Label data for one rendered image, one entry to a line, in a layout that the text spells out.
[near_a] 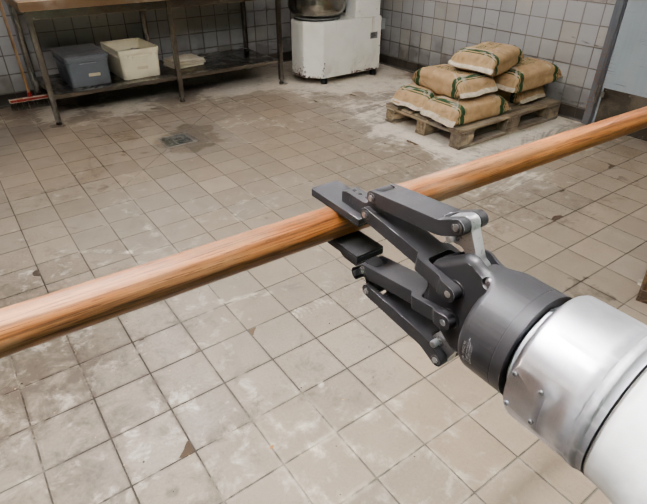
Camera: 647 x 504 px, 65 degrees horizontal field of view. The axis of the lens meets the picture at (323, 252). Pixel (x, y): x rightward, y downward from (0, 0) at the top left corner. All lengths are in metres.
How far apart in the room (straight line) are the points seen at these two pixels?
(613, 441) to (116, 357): 1.94
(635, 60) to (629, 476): 4.31
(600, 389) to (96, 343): 2.04
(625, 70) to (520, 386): 4.31
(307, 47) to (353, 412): 4.07
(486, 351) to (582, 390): 0.06
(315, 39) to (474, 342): 5.00
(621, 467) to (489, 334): 0.09
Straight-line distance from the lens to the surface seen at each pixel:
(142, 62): 4.91
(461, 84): 3.89
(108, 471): 1.79
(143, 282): 0.38
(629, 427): 0.29
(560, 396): 0.30
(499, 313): 0.33
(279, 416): 1.79
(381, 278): 0.42
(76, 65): 4.78
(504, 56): 4.15
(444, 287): 0.36
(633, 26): 4.54
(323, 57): 5.28
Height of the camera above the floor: 1.39
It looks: 33 degrees down
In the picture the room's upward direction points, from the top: straight up
